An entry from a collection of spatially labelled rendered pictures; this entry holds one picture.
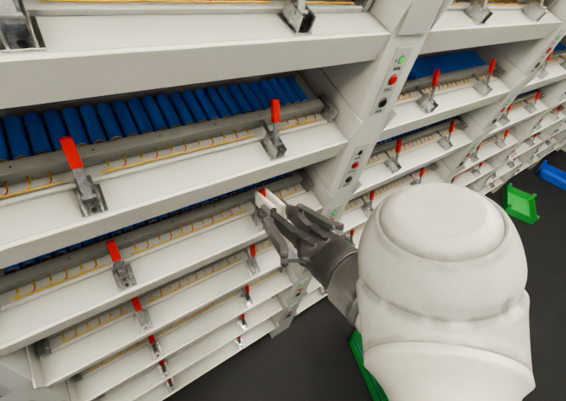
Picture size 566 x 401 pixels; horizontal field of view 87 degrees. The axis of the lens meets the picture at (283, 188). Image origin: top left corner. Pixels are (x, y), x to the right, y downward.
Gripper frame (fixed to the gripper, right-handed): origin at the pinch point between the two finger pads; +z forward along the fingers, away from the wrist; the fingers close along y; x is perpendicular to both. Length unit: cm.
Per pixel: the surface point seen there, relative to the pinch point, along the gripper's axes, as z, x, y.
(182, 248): 4.6, -6.4, -16.5
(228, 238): 3.2, -7.2, -7.8
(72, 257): 7.6, -1.9, -32.4
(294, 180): 7.2, -2.1, 11.3
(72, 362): 7.8, -26.0, -39.8
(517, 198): 11, -98, 241
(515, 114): 5, -6, 126
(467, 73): 2, 16, 66
